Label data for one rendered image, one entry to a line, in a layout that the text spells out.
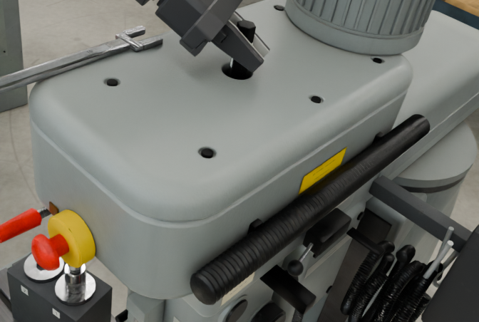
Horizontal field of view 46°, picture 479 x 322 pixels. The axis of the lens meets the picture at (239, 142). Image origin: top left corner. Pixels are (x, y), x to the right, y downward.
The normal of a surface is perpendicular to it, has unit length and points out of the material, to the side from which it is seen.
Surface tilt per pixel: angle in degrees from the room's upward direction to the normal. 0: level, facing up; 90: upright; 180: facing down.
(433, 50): 0
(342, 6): 90
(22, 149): 0
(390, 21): 90
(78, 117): 9
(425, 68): 0
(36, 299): 90
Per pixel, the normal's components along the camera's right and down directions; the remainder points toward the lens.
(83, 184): -0.66, 0.37
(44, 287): 0.16, -0.78
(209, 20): 0.25, 0.03
